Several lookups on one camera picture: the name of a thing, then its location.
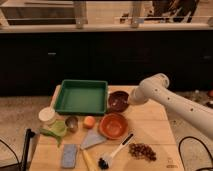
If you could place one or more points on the orange bowl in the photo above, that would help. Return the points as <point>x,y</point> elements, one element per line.
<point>113,126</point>

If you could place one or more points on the brown grape bunch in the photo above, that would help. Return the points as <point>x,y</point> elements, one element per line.
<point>142,151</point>

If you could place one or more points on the yellow handle tool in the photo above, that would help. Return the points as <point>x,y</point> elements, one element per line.
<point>89,161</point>

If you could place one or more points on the dark brown bowl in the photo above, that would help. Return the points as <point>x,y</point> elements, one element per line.
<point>117,101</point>

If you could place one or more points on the green plastic tray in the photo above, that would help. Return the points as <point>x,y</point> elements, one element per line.
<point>82,97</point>

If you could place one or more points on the white black dish brush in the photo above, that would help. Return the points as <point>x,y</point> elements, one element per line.
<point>105,161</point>

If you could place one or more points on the grey spatula scraper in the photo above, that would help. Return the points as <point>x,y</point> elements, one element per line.
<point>92,138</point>

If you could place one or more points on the orange fruit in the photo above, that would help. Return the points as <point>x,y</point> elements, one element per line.
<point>89,122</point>

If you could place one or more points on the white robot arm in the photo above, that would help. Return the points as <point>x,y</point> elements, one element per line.
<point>156,88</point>

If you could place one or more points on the small metal cup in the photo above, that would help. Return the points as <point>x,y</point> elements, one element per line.
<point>72,123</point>

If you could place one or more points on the green cloth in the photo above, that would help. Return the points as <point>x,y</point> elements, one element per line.
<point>57,130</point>

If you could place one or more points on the blue sponge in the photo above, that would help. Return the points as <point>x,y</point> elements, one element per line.
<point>68,160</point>

